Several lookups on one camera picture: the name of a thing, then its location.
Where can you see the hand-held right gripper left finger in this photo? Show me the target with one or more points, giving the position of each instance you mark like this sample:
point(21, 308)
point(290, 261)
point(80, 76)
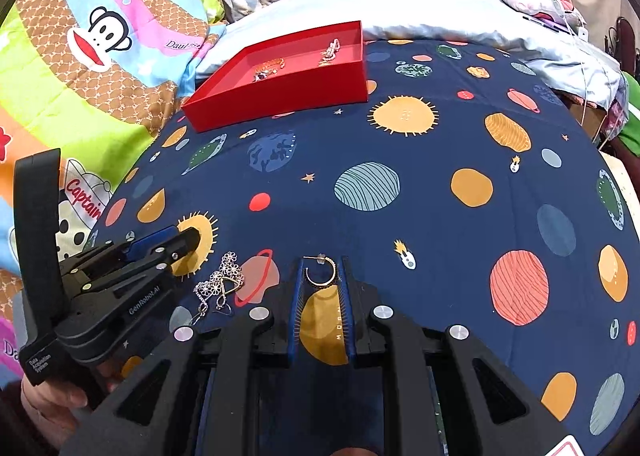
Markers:
point(295, 311)

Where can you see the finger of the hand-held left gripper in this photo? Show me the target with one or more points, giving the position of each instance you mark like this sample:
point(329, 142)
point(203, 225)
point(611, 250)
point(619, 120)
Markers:
point(182, 248)
point(145, 243)

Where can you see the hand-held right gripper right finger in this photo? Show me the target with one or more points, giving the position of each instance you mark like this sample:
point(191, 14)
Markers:
point(347, 311)

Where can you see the gold hoop earring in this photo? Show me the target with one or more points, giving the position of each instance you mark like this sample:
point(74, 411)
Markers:
point(324, 284)

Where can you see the red cardboard box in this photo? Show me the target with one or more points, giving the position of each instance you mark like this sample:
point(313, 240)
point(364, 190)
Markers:
point(280, 101)

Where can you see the person's left hand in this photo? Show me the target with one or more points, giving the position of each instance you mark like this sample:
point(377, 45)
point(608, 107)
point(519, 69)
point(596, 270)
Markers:
point(55, 406)

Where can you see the cartoon monkey blanket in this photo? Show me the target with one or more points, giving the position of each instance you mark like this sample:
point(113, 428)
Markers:
point(75, 101)

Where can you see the beige mattress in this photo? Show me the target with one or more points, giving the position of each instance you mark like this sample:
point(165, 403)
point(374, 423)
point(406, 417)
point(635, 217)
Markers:
point(627, 181)

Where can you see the white pillow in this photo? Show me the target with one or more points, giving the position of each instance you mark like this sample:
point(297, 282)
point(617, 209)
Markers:
point(400, 6)

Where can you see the light blue satin cloth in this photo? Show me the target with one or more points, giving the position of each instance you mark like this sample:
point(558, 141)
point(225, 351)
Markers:
point(575, 71)

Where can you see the green cloth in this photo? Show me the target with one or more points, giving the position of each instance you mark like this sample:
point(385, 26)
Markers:
point(632, 126)

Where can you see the white charger plug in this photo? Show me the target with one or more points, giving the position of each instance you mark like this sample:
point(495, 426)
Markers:
point(581, 32)

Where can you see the dark red chair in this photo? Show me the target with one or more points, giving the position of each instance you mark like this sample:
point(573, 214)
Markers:
point(624, 26)

